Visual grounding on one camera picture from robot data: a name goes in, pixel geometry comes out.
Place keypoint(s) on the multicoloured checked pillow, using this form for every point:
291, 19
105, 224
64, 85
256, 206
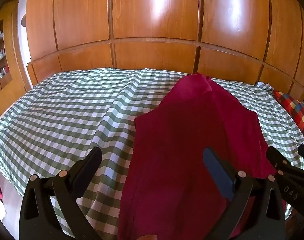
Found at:
298, 112

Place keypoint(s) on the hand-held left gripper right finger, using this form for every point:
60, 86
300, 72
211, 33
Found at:
218, 172

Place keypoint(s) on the wooden wardrobe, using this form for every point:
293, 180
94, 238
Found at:
154, 17

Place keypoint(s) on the wooden display cabinet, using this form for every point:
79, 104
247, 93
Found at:
3, 80

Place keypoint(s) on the small bottles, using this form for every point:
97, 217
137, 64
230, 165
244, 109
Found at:
0, 55

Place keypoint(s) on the red knit garment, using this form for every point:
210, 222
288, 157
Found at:
179, 130

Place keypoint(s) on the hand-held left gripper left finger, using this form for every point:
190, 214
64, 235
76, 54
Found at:
88, 170

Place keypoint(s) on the green white checked bedsheet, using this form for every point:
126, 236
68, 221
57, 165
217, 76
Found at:
67, 117

